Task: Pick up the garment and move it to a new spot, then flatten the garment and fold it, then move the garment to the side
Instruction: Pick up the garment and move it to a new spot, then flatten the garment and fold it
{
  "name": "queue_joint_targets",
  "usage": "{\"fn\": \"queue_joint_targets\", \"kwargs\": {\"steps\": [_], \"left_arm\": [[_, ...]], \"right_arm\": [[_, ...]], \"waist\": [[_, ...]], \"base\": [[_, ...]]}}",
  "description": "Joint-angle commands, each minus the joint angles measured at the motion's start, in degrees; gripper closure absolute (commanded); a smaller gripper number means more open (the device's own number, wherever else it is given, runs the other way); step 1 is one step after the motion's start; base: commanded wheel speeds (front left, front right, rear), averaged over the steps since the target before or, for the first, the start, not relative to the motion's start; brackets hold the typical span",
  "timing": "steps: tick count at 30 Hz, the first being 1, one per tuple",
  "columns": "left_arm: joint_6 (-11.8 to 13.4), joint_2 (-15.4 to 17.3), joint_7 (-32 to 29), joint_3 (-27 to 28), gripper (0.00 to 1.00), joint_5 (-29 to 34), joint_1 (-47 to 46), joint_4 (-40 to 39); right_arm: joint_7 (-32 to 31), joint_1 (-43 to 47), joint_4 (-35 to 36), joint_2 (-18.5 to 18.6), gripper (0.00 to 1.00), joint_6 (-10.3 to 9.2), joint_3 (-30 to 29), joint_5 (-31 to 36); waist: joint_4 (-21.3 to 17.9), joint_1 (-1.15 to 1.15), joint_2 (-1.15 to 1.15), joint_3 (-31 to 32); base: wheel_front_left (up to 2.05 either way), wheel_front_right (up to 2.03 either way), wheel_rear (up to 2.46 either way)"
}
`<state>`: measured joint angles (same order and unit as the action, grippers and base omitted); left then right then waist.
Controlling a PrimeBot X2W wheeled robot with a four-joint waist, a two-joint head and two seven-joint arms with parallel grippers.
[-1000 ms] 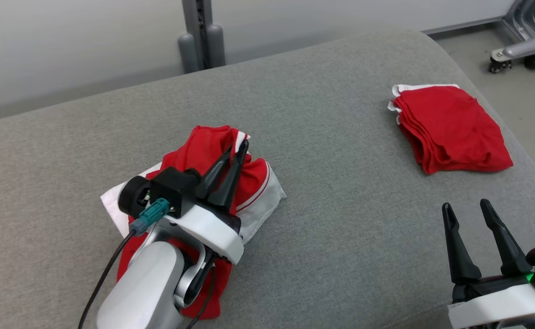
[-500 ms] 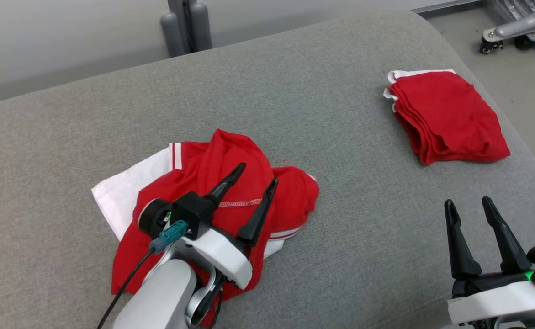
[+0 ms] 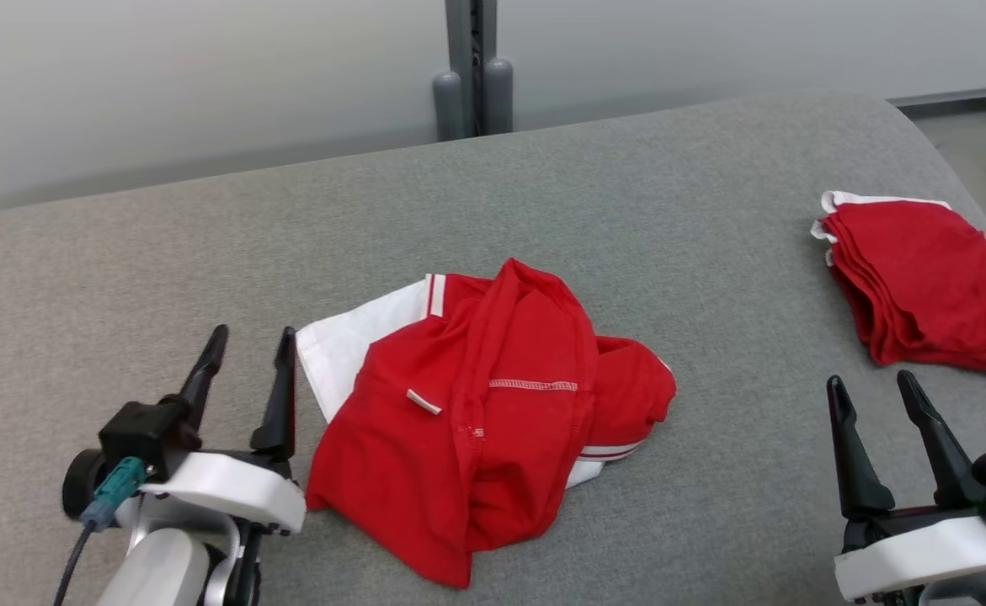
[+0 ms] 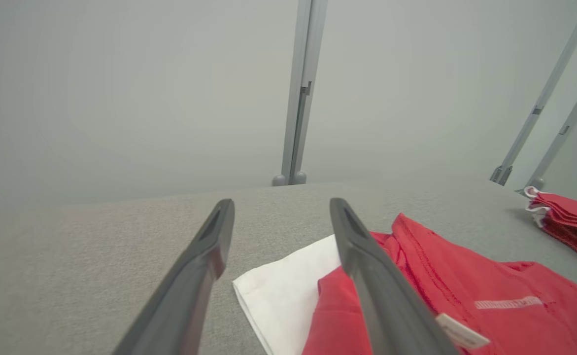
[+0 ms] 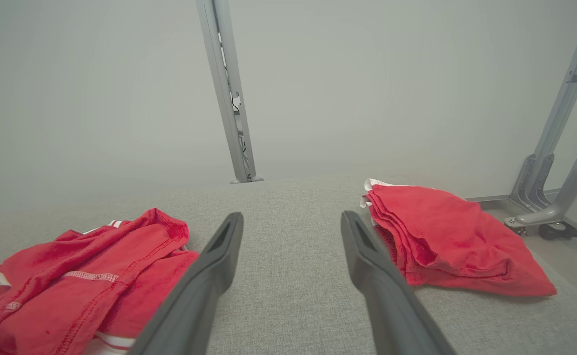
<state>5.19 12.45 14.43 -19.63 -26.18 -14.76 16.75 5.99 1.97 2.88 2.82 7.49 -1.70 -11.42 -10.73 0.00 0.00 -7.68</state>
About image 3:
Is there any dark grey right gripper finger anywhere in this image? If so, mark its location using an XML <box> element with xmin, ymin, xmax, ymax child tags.
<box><xmin>826</xmin><ymin>375</ymin><xmax>896</xmax><ymax>518</ymax></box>
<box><xmin>897</xmin><ymin>370</ymin><xmax>986</xmax><ymax>508</ymax></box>

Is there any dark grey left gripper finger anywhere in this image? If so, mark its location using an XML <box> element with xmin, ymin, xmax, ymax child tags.
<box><xmin>177</xmin><ymin>325</ymin><xmax>230</xmax><ymax>430</ymax></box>
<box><xmin>250</xmin><ymin>327</ymin><xmax>298</xmax><ymax>460</ymax></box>

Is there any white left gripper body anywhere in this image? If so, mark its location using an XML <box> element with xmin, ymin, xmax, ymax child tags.
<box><xmin>139</xmin><ymin>452</ymin><xmax>306</xmax><ymax>606</ymax></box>

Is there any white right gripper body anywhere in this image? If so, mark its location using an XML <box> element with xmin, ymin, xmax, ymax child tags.
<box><xmin>834</xmin><ymin>505</ymin><xmax>986</xmax><ymax>606</ymax></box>

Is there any red shirt with chest print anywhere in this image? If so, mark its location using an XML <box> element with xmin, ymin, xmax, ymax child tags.
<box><xmin>811</xmin><ymin>191</ymin><xmax>986</xmax><ymax>375</ymax></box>

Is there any red shirt with white sleeves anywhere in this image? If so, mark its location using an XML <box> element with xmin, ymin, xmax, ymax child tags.
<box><xmin>295</xmin><ymin>258</ymin><xmax>677</xmax><ymax>588</ymax></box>

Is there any black cable with teal connector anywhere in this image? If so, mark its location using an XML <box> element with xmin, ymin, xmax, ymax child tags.
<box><xmin>53</xmin><ymin>457</ymin><xmax>148</xmax><ymax>606</ymax></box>

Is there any grey wall baseboard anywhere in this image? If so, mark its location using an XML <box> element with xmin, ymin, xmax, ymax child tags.
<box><xmin>888</xmin><ymin>84</ymin><xmax>986</xmax><ymax>110</ymax></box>

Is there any grey metal wall post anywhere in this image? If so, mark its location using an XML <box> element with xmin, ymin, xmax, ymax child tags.
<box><xmin>432</xmin><ymin>0</ymin><xmax>515</xmax><ymax>142</ymax></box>

